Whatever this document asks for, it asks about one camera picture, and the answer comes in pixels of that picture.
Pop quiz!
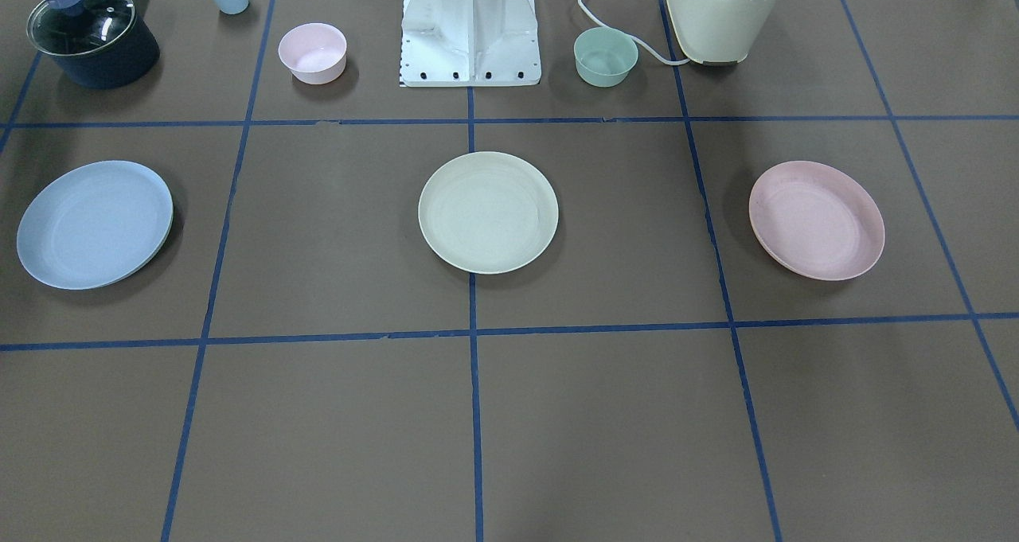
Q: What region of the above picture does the glass pot lid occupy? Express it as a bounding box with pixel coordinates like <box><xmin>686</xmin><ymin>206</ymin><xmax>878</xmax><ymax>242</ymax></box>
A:
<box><xmin>25</xmin><ymin>0</ymin><xmax>139</xmax><ymax>57</ymax></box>

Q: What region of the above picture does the dark blue pot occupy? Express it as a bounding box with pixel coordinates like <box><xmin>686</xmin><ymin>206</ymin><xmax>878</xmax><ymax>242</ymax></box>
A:
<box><xmin>33</xmin><ymin>1</ymin><xmax>160</xmax><ymax>90</ymax></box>

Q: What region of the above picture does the green bowl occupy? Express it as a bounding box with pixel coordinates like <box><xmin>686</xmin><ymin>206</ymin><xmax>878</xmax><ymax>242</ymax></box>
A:
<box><xmin>572</xmin><ymin>26</ymin><xmax>639</xmax><ymax>88</ymax></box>

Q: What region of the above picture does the white power cable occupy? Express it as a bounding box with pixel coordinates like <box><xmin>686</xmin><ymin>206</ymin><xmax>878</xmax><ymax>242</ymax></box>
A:
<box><xmin>577</xmin><ymin>0</ymin><xmax>690</xmax><ymax>67</ymax></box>

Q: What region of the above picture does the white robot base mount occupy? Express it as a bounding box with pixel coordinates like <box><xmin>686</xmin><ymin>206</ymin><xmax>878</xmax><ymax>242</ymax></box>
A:
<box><xmin>398</xmin><ymin>0</ymin><xmax>542</xmax><ymax>88</ymax></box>

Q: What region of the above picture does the light blue plate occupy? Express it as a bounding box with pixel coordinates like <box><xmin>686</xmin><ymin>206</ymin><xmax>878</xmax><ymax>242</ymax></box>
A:
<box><xmin>16</xmin><ymin>160</ymin><xmax>174</xmax><ymax>290</ymax></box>

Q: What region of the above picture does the pink plate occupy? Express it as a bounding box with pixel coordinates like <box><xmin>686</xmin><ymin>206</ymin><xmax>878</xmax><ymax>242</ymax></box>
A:
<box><xmin>748</xmin><ymin>161</ymin><xmax>887</xmax><ymax>282</ymax></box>

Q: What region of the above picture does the pink bowl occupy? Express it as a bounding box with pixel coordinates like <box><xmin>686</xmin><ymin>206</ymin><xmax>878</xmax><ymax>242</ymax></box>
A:
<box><xmin>277</xmin><ymin>22</ymin><xmax>347</xmax><ymax>85</ymax></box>

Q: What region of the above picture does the cream plate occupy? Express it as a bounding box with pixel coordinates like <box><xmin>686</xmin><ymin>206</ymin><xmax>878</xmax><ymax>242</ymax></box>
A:
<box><xmin>417</xmin><ymin>151</ymin><xmax>560</xmax><ymax>275</ymax></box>

